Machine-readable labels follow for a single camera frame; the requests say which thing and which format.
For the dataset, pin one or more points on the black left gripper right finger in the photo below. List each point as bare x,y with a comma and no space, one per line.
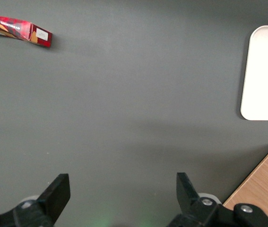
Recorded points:
190,201

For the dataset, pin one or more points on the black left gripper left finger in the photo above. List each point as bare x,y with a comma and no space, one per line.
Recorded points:
53,196

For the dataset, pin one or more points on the red cookie box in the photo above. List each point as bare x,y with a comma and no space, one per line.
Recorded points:
18,29

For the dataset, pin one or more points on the white rectangular tray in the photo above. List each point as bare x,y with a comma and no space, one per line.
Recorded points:
266,75

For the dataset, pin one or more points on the wooden two-drawer cabinet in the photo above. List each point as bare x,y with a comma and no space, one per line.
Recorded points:
263,189

